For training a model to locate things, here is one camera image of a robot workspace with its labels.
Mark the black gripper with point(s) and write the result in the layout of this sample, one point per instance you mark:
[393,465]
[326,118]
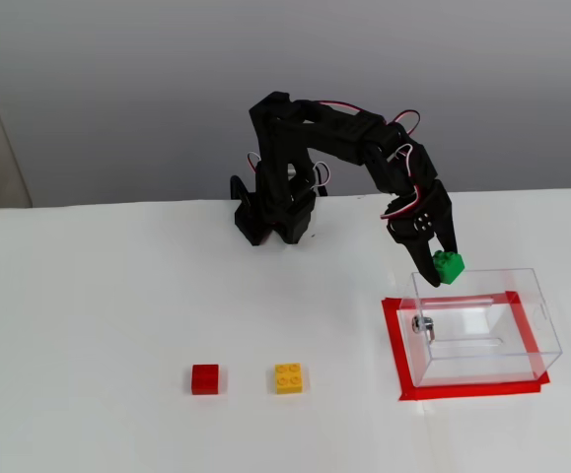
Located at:
[423,223]

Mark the green lego brick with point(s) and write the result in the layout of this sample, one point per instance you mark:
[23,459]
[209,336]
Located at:
[450,268]

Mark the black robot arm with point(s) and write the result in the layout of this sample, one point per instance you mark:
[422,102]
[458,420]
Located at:
[314,133]

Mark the transparent plastic box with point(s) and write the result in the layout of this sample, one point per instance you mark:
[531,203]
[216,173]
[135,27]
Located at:
[482,335]

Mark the yellow lego brick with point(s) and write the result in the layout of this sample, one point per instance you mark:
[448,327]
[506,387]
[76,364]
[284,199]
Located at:
[291,379]

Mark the red lego brick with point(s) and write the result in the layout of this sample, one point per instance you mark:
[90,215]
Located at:
[204,379]

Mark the silver cam lock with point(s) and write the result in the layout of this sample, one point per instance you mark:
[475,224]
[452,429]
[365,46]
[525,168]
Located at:
[423,326]

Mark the red tape square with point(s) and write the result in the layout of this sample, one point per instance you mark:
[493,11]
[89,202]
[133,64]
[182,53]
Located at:
[467,390]

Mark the black table clamp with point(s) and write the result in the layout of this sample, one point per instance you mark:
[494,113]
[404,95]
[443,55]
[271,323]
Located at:
[238,189]

